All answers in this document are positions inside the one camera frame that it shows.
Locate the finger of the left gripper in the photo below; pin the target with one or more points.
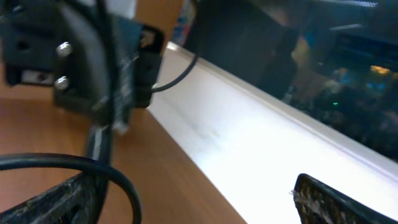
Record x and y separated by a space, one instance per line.
147 64

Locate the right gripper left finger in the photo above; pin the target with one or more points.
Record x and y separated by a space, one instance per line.
77 200

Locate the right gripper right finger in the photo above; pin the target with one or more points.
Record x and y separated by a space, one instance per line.
318 203

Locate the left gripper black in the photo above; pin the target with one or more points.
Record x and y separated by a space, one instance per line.
95 65

